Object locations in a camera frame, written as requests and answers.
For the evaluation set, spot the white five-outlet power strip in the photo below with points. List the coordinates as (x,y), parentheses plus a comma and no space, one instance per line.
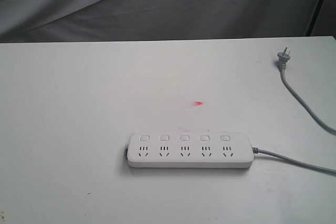
(190,150)

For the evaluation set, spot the grey backdrop cloth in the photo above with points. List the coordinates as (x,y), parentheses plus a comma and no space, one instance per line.
(133,20)

